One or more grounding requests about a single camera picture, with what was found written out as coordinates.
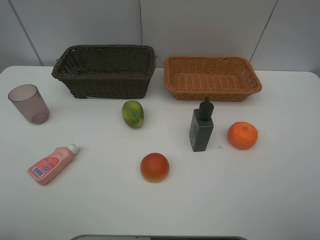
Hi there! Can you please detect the translucent purple plastic cup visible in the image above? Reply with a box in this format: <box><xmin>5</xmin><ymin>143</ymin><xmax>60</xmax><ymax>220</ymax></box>
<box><xmin>8</xmin><ymin>84</ymin><xmax>50</xmax><ymax>125</ymax></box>

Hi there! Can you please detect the dark brown wicker basket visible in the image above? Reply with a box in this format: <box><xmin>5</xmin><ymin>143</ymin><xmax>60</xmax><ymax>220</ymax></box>
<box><xmin>51</xmin><ymin>44</ymin><xmax>156</xmax><ymax>99</ymax></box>

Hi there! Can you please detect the dark green pump bottle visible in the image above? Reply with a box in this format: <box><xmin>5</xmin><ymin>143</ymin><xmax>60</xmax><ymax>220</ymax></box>
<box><xmin>189</xmin><ymin>97</ymin><xmax>214</xmax><ymax>152</ymax></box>

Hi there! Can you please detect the orange tangerine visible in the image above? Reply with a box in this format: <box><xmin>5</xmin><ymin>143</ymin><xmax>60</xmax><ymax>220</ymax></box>
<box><xmin>227</xmin><ymin>121</ymin><xmax>258</xmax><ymax>150</ymax></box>

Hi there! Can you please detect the green mango fruit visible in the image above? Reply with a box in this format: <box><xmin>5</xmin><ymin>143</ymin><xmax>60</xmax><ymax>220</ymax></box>
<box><xmin>121</xmin><ymin>100</ymin><xmax>144</xmax><ymax>128</ymax></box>

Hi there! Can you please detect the pink lotion bottle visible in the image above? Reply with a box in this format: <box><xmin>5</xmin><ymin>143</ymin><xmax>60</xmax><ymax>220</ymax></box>
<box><xmin>27</xmin><ymin>144</ymin><xmax>80</xmax><ymax>186</ymax></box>

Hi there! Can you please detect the orange wicker basket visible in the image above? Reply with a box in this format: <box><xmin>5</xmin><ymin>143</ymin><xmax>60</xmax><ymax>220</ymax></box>
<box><xmin>164</xmin><ymin>56</ymin><xmax>262</xmax><ymax>102</ymax></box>

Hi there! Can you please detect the red round fruit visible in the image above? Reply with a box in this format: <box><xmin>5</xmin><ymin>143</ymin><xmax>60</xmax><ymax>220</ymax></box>
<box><xmin>140</xmin><ymin>152</ymin><xmax>170</xmax><ymax>183</ymax></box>

